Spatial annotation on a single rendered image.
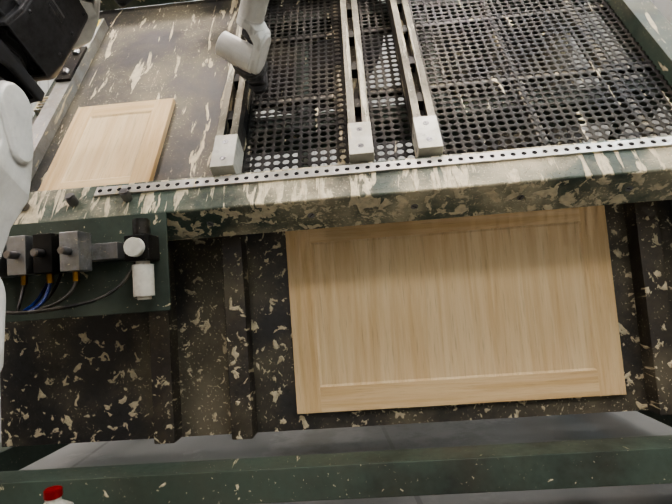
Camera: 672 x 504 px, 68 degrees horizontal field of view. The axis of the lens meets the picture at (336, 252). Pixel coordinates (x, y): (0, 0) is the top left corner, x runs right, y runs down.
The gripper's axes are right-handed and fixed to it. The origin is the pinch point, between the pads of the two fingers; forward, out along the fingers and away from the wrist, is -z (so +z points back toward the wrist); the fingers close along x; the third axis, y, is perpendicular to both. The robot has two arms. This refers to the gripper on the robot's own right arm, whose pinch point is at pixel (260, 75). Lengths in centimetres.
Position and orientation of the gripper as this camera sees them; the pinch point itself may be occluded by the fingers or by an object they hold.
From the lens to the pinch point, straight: 163.7
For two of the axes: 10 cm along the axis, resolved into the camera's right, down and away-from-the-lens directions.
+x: -0.8, -9.9, -1.0
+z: -0.5, 1.1, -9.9
